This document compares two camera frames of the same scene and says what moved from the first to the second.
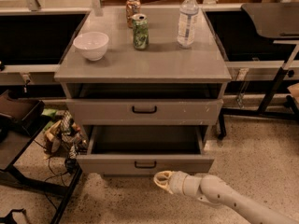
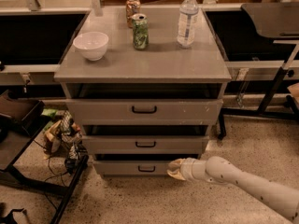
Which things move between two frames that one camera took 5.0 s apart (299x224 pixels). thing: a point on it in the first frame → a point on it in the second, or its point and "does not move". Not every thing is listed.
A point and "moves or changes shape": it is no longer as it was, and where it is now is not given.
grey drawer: x=124 y=150 moves or changes shape
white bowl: x=92 y=45 does not move
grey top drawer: x=144 y=112 does not move
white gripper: x=178 y=182 → x=188 y=169
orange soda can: x=133 y=7 does not move
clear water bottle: x=188 y=19 does not move
